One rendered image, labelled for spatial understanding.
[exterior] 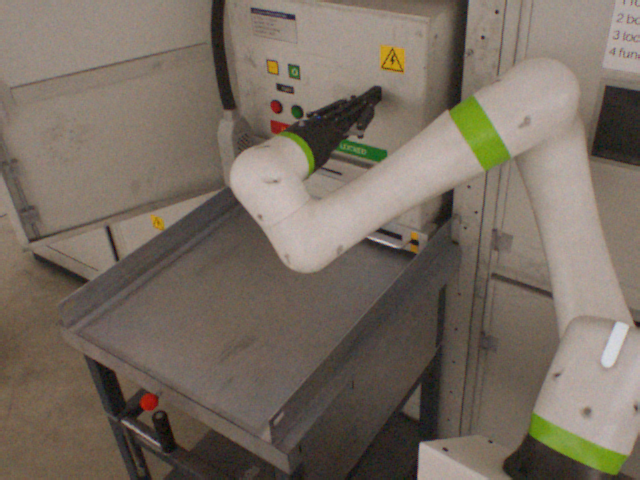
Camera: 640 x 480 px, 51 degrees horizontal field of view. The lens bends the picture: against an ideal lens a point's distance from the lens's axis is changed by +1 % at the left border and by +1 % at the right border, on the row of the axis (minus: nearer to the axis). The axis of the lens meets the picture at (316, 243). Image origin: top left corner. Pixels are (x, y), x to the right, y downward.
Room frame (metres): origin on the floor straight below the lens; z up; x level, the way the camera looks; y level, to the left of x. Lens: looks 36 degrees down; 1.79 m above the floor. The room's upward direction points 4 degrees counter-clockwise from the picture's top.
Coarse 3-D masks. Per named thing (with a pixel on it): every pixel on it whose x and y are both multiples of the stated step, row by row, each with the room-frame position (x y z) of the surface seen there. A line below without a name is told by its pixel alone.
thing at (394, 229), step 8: (392, 224) 1.23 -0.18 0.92; (400, 224) 1.22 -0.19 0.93; (432, 224) 1.21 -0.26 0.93; (376, 232) 1.25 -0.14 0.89; (384, 232) 1.24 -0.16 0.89; (392, 232) 1.23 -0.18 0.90; (400, 232) 1.21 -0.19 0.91; (416, 232) 1.19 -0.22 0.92; (424, 232) 1.19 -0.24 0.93; (432, 232) 1.19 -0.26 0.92; (392, 240) 1.23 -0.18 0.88; (400, 240) 1.21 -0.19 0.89; (416, 240) 1.19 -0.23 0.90; (424, 240) 1.18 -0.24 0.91
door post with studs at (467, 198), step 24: (480, 0) 1.23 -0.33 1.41; (480, 24) 1.23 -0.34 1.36; (480, 48) 1.23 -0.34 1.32; (480, 72) 1.23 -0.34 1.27; (456, 192) 1.25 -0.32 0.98; (480, 192) 1.21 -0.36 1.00; (456, 216) 1.24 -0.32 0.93; (456, 240) 1.24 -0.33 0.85; (456, 312) 1.23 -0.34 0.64; (456, 336) 1.23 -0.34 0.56; (456, 360) 1.22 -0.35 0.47; (456, 384) 1.22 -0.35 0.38; (456, 408) 1.21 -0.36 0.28; (456, 432) 1.21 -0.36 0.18
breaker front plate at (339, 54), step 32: (256, 0) 1.45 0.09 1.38; (288, 0) 1.39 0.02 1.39; (320, 32) 1.35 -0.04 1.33; (352, 32) 1.30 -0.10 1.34; (384, 32) 1.26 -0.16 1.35; (416, 32) 1.21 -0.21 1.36; (256, 64) 1.46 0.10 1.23; (320, 64) 1.35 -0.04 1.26; (352, 64) 1.30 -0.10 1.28; (416, 64) 1.21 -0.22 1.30; (256, 96) 1.47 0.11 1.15; (288, 96) 1.41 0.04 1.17; (320, 96) 1.35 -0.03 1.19; (384, 96) 1.25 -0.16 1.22; (416, 96) 1.21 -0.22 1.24; (256, 128) 1.47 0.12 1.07; (384, 128) 1.25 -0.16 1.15; (416, 128) 1.21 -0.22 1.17; (352, 160) 1.30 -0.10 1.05; (320, 192) 1.36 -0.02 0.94; (416, 224) 1.20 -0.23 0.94
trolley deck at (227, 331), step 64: (192, 256) 1.27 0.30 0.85; (256, 256) 1.25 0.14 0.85; (384, 256) 1.21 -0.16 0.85; (448, 256) 1.19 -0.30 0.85; (128, 320) 1.06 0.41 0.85; (192, 320) 1.04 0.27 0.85; (256, 320) 1.03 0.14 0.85; (320, 320) 1.01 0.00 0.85; (192, 384) 0.86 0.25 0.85; (256, 384) 0.85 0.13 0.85; (256, 448) 0.73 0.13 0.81
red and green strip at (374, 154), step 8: (272, 120) 1.44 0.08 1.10; (272, 128) 1.44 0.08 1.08; (280, 128) 1.43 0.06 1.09; (344, 144) 1.32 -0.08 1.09; (352, 144) 1.30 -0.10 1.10; (360, 144) 1.29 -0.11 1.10; (344, 152) 1.32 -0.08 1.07; (352, 152) 1.30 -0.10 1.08; (360, 152) 1.29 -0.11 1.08; (368, 152) 1.28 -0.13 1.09; (376, 152) 1.27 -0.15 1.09; (384, 152) 1.25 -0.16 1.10; (376, 160) 1.27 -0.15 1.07
